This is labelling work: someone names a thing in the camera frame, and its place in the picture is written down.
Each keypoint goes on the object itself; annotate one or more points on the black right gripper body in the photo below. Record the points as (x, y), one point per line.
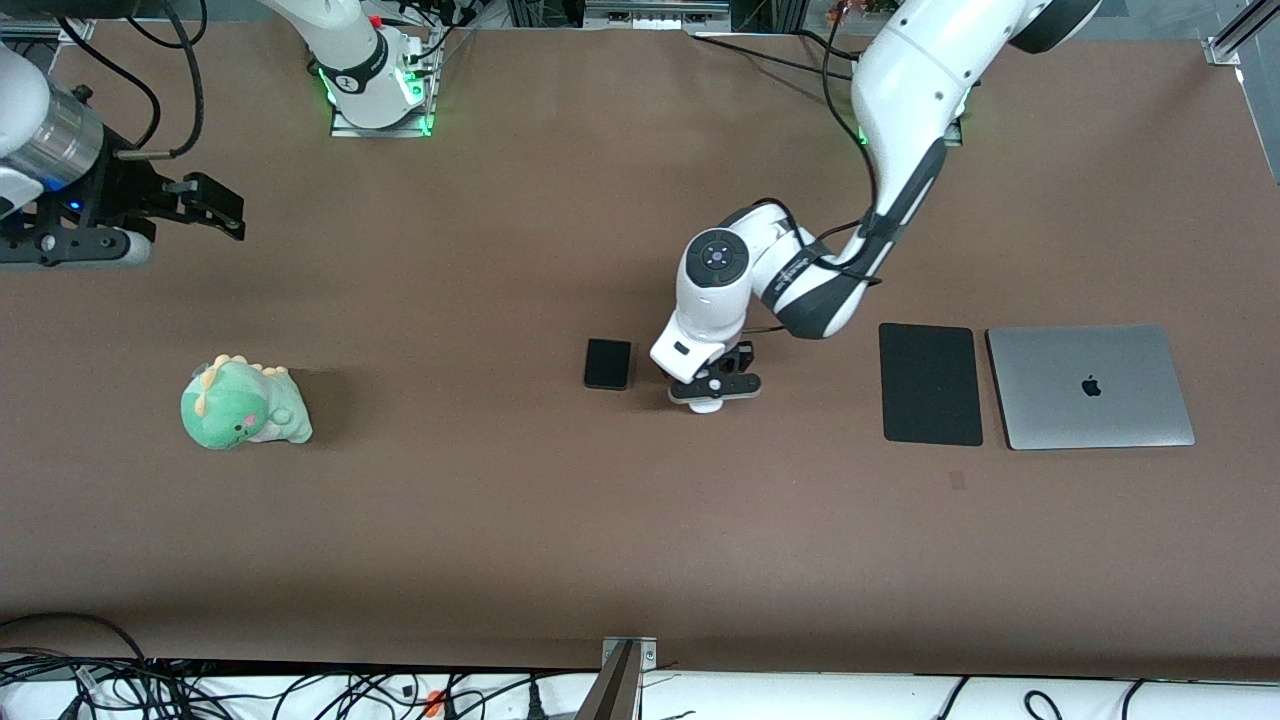
(127, 187)

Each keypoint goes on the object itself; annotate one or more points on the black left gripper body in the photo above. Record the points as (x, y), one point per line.
(741, 353)

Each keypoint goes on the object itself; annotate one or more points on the white computer mouse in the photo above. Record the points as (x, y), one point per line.
(705, 407)

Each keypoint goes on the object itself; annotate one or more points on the black phone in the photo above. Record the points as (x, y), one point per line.
(608, 364)

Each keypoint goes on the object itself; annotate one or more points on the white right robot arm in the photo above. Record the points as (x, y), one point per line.
(355, 50)

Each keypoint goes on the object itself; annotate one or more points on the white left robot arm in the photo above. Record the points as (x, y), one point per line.
(900, 90)

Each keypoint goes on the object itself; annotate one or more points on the black mouse pad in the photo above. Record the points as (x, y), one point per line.
(930, 385)

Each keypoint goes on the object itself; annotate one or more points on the aluminium corner profile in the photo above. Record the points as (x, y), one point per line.
(60, 30)
(1235, 40)

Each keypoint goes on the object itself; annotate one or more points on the green dinosaur plush toy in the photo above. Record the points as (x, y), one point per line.
(240, 405)

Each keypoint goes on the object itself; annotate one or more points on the silver laptop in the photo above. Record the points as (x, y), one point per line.
(1090, 390)

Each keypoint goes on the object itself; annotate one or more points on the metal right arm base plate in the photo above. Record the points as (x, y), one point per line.
(400, 131)

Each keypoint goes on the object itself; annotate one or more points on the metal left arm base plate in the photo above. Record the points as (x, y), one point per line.
(953, 136)

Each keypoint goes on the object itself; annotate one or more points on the metal table edge bracket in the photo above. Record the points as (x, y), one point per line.
(628, 652)

